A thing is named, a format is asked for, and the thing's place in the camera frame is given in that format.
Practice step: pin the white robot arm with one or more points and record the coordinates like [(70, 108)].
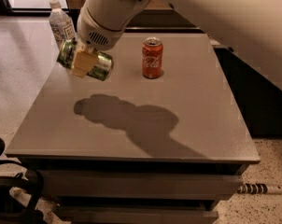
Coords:
[(251, 28)]

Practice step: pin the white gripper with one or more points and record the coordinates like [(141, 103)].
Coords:
[(95, 33)]

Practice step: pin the grey drawer cabinet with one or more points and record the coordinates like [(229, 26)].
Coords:
[(132, 150)]

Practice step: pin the red Coca-Cola can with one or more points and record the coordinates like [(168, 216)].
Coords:
[(152, 49)]

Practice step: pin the green soda can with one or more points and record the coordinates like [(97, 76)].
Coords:
[(83, 60)]

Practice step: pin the clear plastic water bottle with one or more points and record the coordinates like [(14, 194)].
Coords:
[(60, 23)]

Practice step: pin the striped white cable plug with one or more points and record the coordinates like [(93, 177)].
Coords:
[(259, 189)]

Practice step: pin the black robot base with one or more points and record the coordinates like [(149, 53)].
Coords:
[(13, 212)]

